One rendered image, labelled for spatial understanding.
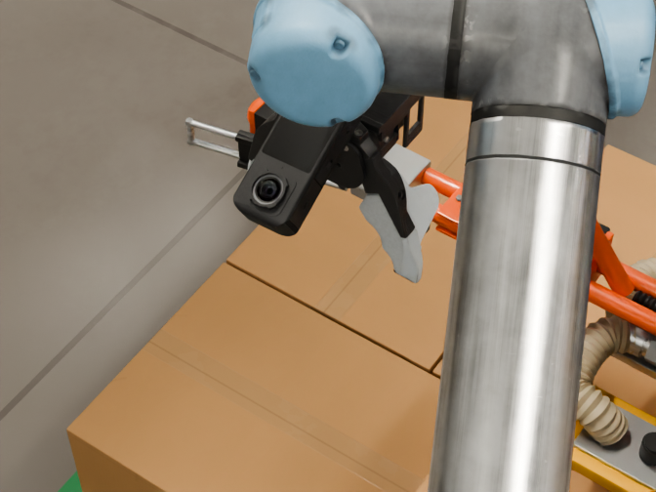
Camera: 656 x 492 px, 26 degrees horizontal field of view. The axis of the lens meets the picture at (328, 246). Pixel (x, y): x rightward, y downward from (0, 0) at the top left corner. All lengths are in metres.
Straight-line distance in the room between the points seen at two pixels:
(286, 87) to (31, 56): 2.81
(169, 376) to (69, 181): 1.12
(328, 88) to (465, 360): 0.16
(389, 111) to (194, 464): 1.21
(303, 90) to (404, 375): 1.46
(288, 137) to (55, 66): 2.60
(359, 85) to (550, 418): 0.20
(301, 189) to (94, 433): 1.28
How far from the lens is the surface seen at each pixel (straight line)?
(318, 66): 0.77
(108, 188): 3.23
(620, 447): 1.54
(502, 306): 0.75
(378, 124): 0.98
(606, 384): 1.74
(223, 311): 2.29
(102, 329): 2.97
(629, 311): 1.50
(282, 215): 0.94
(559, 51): 0.77
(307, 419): 2.16
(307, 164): 0.94
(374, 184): 0.99
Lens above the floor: 2.35
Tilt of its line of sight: 50 degrees down
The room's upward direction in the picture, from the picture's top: straight up
